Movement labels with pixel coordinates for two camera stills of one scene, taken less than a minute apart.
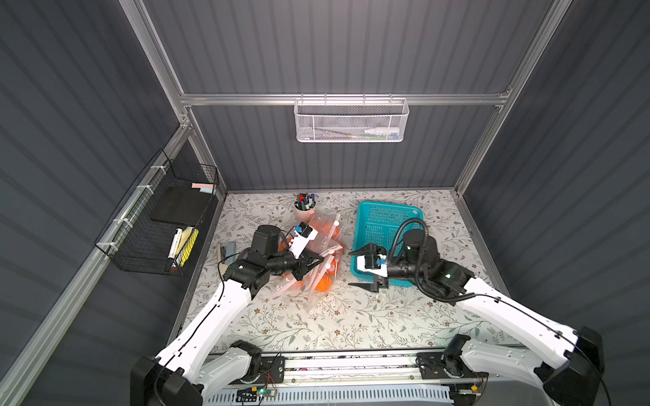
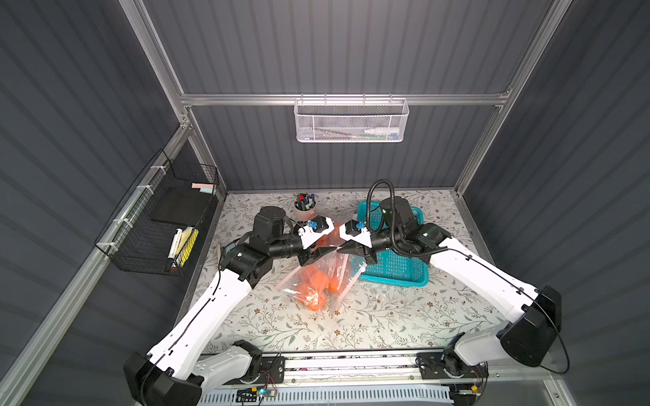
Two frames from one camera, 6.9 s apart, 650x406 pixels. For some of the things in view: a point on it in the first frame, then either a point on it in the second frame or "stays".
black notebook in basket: (183, 205) stays
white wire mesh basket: (350, 120) stays
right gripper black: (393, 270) → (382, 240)
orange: (325, 283) → (316, 299)
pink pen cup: (304, 206) stays
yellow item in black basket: (190, 247) stays
